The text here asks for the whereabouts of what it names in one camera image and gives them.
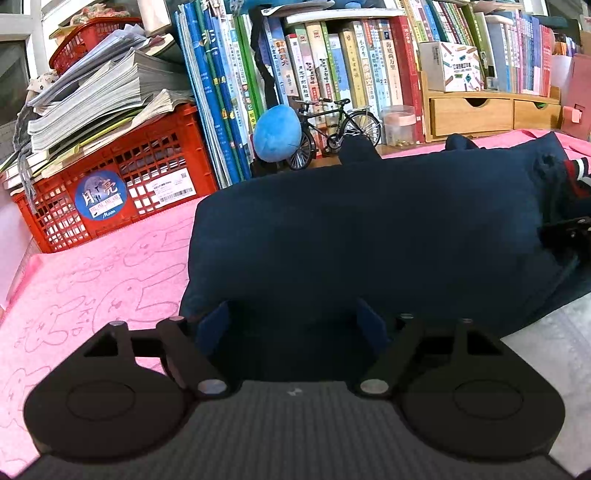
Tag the pink box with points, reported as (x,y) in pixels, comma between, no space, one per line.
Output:
(579,92)

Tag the small red basket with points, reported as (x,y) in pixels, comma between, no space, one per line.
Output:
(87,39)

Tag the white board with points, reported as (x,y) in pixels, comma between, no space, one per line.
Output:
(11,249)

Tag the clear jar with pink lid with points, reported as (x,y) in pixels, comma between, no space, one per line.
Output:
(398,121)

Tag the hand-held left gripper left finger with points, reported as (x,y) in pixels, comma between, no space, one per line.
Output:
(214,325)

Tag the wooden drawer organizer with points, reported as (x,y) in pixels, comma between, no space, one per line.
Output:
(461,117)

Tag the black model bicycle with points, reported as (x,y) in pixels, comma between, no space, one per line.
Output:
(333,141)

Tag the row of shelved books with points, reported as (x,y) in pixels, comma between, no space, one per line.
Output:
(392,60)

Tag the blue plush toy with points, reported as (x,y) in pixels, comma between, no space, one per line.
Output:
(358,3)

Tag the white textured table cover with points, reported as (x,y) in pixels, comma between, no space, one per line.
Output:
(554,350)

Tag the white and navy jacket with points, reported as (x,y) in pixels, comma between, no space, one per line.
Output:
(369,221)

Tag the white printed book box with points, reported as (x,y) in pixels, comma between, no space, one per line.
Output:
(457,69)

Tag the red plastic crate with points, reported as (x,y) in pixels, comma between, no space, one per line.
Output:
(152,152)

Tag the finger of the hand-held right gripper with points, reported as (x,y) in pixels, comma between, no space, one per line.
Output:
(567,231)

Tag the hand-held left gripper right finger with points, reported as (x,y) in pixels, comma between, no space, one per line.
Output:
(371,325)

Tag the pink rabbit print blanket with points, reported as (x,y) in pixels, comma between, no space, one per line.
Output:
(69,300)

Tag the blue plush ball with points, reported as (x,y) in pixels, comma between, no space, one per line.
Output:
(277,134)

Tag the stack of papers and booklets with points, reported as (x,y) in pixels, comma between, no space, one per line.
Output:
(92,97)

